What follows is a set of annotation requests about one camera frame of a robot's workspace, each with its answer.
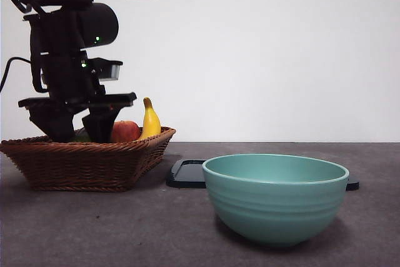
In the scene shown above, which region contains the red yellow apple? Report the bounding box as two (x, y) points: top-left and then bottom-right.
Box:
(111, 119), (141, 143)

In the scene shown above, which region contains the brown wicker basket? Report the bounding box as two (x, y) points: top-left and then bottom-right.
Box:
(0, 126), (178, 193)

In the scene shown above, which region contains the black rectangular tray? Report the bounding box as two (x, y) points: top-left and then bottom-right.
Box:
(165, 159), (360, 191)

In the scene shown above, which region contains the teal ribbed bowl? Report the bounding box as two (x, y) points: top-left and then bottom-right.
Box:
(201, 153), (350, 248)

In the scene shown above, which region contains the yellow banana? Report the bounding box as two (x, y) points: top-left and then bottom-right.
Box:
(136, 97), (163, 141)

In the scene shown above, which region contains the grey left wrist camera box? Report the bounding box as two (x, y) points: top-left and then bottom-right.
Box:
(89, 57), (123, 82)

